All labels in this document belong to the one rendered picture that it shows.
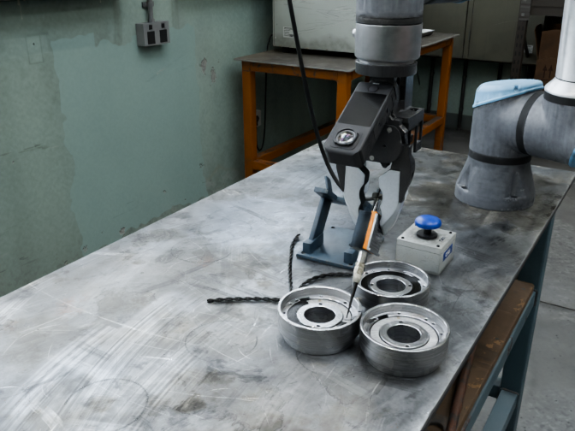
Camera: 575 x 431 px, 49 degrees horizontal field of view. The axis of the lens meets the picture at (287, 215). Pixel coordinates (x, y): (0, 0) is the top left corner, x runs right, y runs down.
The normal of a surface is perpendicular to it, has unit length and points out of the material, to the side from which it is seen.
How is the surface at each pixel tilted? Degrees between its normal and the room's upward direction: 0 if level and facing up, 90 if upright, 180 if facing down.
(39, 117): 90
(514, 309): 0
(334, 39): 90
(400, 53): 90
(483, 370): 0
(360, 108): 31
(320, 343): 90
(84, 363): 0
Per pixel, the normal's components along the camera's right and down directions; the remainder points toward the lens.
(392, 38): -0.04, 0.39
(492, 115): -0.72, 0.22
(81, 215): 0.85, 0.21
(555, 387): 0.00, -0.92
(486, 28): -0.53, 0.33
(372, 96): -0.26, -0.62
